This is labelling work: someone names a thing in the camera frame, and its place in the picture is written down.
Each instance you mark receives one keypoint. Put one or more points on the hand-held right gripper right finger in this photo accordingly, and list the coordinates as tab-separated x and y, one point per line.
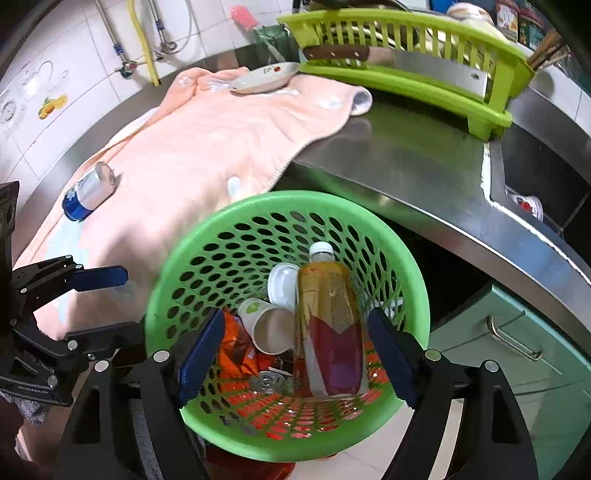
392	360

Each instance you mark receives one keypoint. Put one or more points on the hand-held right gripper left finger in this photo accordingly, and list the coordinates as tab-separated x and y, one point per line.
203	350

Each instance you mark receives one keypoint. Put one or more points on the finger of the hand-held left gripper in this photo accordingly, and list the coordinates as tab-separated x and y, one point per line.
101	278
106	339

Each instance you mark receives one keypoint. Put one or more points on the orange snack wrapper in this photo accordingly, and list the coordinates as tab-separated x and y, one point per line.
235	350

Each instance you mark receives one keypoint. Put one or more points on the white paper cup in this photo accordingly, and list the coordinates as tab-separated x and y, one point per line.
272	332

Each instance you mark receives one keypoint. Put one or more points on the red cola can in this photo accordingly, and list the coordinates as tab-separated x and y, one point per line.
268	382

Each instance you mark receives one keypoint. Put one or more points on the amber tea bottle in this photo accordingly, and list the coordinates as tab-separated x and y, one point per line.
328	314

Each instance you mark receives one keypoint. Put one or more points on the blue drink can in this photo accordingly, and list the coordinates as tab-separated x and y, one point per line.
87	194

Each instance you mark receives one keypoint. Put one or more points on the white plastic cup lid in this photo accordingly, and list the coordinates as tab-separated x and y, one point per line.
282	286

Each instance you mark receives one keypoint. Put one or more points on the green plastic basket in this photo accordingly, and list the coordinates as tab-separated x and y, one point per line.
221	230

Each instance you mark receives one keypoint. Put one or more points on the person's left forearm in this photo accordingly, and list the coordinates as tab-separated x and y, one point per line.
21	410

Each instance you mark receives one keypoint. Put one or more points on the pink towel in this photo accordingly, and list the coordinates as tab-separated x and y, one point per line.
207	147

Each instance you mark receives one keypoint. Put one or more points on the fruit sticker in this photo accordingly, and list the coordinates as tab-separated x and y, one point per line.
51	106

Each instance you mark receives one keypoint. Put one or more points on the red printed white bowl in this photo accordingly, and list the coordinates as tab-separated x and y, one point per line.
526	205

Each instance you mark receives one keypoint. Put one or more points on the metal water valve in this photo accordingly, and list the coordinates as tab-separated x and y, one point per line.
127	64
166	50

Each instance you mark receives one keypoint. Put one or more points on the stainless steel sink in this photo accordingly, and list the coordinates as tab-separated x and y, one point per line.
554	175

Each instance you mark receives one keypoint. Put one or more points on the white flower printed plate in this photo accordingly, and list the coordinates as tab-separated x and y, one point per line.
268	76

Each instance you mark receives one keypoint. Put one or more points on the green dish rack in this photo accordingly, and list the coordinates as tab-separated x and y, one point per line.
415	78

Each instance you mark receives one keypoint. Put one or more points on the green glass jar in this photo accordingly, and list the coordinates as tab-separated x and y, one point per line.
272	39

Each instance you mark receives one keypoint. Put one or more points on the pink bottle brush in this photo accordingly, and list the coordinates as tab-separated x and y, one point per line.
247	18

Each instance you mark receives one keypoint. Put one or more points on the bundle of chopsticks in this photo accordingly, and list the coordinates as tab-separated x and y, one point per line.
547	50

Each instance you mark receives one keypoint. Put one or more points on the condiment jar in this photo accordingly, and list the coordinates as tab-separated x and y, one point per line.
531	27
507	18

